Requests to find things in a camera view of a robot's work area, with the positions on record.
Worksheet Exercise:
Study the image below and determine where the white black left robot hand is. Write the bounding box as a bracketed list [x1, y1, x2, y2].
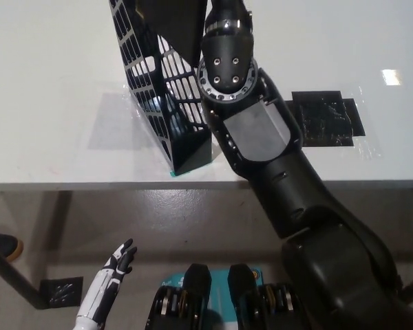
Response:
[76, 237, 138, 325]

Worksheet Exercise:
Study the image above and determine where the black mesh file shelf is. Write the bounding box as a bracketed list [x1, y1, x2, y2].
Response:
[108, 0, 213, 176]

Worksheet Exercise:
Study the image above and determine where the black tape patch on floor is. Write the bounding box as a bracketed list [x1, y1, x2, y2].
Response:
[40, 276, 83, 308]

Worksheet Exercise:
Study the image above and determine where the black metal table leg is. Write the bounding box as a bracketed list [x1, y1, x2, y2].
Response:
[0, 236, 46, 311]

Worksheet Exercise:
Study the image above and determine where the black shoe with tan sole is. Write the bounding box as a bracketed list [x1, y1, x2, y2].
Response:
[0, 231, 25, 263]

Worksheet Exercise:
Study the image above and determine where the teal tape strip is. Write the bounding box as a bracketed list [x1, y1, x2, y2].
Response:
[169, 168, 194, 179]

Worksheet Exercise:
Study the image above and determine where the black tape patch on table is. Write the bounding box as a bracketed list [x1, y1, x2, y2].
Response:
[284, 89, 367, 149]

